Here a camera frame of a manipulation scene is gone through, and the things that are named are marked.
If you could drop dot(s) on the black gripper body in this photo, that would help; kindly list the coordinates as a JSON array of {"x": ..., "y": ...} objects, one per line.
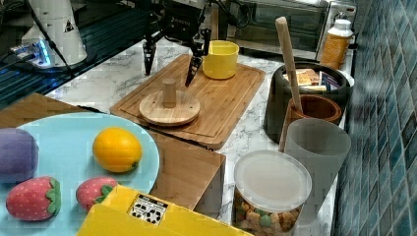
[{"x": 180, "y": 20}]

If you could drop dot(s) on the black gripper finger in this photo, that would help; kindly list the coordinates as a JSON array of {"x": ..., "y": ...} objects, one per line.
[
  {"x": 152, "y": 36},
  {"x": 199, "y": 51}
]

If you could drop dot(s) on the round wooden lid with knob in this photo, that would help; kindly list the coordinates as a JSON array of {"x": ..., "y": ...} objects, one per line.
[{"x": 169, "y": 107}]

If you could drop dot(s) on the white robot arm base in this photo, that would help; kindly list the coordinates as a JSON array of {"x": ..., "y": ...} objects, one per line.
[{"x": 53, "y": 44}]

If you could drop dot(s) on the bamboo cutting board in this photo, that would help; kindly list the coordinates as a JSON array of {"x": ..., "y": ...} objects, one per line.
[{"x": 222, "y": 101}]

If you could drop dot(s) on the clear jar with white lid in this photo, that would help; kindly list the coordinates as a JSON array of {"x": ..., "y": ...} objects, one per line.
[{"x": 271, "y": 188}]

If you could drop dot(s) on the yellow cylindrical container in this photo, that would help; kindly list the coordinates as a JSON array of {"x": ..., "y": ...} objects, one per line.
[{"x": 221, "y": 61}]

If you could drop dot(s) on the wooden pestle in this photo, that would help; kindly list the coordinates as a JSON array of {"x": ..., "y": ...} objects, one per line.
[{"x": 287, "y": 53}]

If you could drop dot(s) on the black round container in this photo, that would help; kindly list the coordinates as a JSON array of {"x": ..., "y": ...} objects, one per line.
[{"x": 280, "y": 94}]

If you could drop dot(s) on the toaster oven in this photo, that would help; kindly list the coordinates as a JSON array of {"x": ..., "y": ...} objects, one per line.
[{"x": 307, "y": 24}]

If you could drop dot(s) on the snack packets in container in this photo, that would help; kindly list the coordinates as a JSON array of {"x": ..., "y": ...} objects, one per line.
[{"x": 319, "y": 81}]

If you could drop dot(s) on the orange toy fruit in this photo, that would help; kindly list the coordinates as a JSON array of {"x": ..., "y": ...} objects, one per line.
[{"x": 117, "y": 150}]

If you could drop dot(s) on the brown wooden mortar bowl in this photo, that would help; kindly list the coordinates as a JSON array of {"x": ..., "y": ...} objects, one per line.
[{"x": 309, "y": 106}]

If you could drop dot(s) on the orange bottle with white cap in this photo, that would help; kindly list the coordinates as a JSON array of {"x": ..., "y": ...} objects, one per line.
[{"x": 336, "y": 44}]

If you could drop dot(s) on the wooden box stand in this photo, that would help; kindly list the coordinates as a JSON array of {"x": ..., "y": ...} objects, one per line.
[{"x": 189, "y": 176}]

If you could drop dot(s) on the light blue plate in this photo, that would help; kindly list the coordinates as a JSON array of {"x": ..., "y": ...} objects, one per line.
[{"x": 65, "y": 153}]

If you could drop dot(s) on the grey plastic cup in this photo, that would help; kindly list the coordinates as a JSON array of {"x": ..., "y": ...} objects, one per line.
[{"x": 321, "y": 147}]

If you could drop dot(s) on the right red toy strawberry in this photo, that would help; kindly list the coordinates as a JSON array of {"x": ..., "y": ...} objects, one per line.
[{"x": 94, "y": 191}]

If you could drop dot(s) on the red toy strawberry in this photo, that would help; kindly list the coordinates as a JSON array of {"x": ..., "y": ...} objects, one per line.
[
  {"x": 35, "y": 199},
  {"x": 94, "y": 191}
]

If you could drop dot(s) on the purple toy eggplant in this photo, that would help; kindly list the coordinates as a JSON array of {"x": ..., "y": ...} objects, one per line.
[{"x": 18, "y": 155}]

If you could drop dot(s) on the yellow cardboard box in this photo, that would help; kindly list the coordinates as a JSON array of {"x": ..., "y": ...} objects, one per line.
[{"x": 127, "y": 212}]

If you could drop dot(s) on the left red toy strawberry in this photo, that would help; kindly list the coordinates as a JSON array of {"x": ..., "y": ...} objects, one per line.
[{"x": 35, "y": 199}]

